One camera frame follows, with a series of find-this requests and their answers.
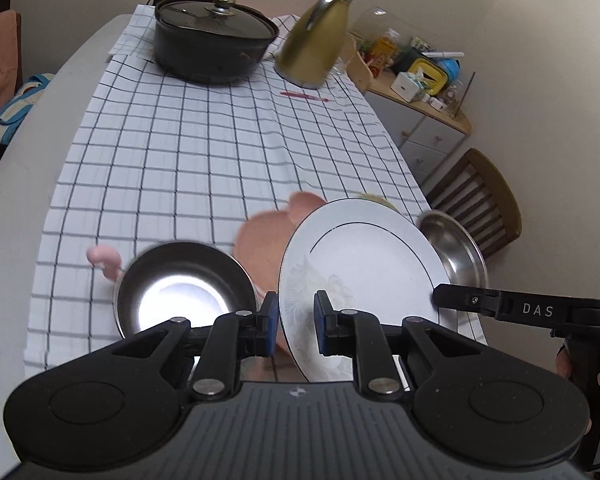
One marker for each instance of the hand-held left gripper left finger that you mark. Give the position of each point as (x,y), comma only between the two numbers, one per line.
(268,325)

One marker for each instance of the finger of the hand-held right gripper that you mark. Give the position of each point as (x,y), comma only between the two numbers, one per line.
(480,302)

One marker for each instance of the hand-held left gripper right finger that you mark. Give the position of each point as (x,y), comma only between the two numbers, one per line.
(322,327)

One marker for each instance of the white floral plate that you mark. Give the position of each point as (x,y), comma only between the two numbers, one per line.
(370,260)

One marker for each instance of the cream bowl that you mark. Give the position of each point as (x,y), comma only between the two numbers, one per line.
(385,202)

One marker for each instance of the shallow steel bowl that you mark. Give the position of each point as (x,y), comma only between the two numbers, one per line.
(455,250)

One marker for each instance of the pink plate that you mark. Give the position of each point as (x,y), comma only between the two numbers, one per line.
(262,245)

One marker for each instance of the wooden chair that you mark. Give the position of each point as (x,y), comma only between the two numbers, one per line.
(505,200)

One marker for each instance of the deep steel bowl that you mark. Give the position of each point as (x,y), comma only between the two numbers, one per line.
(180,265)

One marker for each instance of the grey wooden cabinet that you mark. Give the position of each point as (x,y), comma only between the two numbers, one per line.
(430,140)

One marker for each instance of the white checked tablecloth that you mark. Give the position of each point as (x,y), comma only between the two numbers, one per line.
(180,160)

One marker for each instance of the thin black stick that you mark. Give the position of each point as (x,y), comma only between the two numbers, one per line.
(464,95)

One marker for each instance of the white tissue box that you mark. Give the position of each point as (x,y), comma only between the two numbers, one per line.
(405,87)

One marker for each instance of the red pen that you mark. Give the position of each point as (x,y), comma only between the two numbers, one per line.
(302,94)

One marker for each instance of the yellow container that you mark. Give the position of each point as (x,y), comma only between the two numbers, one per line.
(430,74)

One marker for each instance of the blue ball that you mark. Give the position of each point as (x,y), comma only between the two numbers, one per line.
(452,67)

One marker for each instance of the wooden rack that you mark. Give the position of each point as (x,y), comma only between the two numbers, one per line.
(360,74)

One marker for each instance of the orange bottle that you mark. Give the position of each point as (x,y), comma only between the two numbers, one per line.
(382,52)

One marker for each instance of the clear drinking glass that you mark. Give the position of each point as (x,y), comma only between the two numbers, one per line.
(345,60)

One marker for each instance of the black cooking pot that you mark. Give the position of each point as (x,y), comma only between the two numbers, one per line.
(205,62)

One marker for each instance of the gold thermos jug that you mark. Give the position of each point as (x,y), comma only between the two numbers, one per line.
(310,45)

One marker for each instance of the glass pot lid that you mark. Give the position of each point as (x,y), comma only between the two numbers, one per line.
(195,17)

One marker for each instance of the blue striped bag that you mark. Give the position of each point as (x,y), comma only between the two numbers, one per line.
(15,105)

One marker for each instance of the pink cloth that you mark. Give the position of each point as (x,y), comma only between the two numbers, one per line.
(0,60)

